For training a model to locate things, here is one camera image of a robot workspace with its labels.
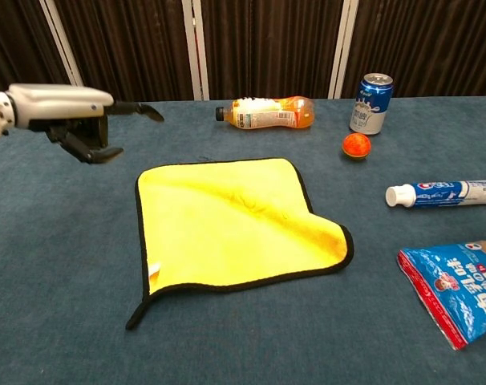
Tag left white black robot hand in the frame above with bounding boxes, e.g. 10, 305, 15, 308
4, 83, 165, 164

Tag yellow microfiber cloth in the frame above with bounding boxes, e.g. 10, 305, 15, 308
124, 157, 355, 331

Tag dark brown pleated curtain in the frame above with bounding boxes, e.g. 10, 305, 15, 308
0, 0, 486, 117

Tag orange drink plastic bottle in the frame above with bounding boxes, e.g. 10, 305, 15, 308
215, 95, 316, 131

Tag blue white drink can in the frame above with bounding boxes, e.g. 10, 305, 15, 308
349, 72, 395, 136

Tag white blue toothpaste tube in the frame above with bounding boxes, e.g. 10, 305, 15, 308
384, 180, 486, 209

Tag blue red snack bag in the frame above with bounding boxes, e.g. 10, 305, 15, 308
395, 235, 486, 352

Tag white partition frame post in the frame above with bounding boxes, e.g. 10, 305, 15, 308
39, 0, 91, 104
327, 0, 360, 99
181, 0, 210, 101

